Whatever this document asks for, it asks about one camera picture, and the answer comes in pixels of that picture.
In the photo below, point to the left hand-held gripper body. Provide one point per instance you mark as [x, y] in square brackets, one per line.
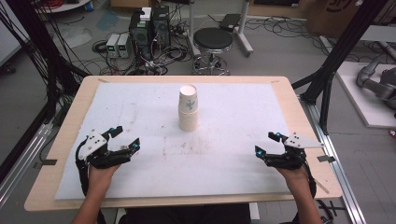
[93, 144]

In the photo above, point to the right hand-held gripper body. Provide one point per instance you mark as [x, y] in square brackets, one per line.
[295, 141]

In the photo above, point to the stack of paper cups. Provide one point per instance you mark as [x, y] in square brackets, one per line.
[188, 109]

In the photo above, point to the person's left hand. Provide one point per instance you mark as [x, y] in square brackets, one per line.
[102, 177]

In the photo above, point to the person's right hand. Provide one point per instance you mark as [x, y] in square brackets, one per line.
[294, 177]

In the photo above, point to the white foam mat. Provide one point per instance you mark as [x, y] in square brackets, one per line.
[155, 168]

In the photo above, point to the black tape piece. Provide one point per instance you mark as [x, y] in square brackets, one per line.
[49, 162]
[326, 158]

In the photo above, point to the white table leg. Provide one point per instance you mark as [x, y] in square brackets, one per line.
[254, 214]

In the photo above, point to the wooden table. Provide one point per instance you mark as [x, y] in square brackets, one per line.
[43, 193]

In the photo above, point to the white platform board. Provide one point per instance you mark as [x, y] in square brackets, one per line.
[364, 109]

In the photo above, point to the grey power supply unit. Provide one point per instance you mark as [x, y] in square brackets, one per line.
[112, 46]
[124, 46]

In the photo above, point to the person's dark clothing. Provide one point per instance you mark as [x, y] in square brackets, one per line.
[186, 215]

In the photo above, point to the black computer tower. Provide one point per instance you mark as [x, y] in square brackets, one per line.
[161, 28]
[140, 37]

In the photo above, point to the black round stool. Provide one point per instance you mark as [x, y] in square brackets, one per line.
[213, 39]

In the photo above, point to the small white box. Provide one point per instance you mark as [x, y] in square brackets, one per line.
[145, 14]

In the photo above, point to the flat black device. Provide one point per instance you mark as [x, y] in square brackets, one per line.
[230, 22]

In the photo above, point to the cardboard box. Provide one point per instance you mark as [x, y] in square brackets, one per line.
[330, 17]

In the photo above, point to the aluminium rail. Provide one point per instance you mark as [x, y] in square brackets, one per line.
[25, 161]
[336, 161]

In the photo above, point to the black metal frame post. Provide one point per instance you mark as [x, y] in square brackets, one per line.
[37, 46]
[339, 53]

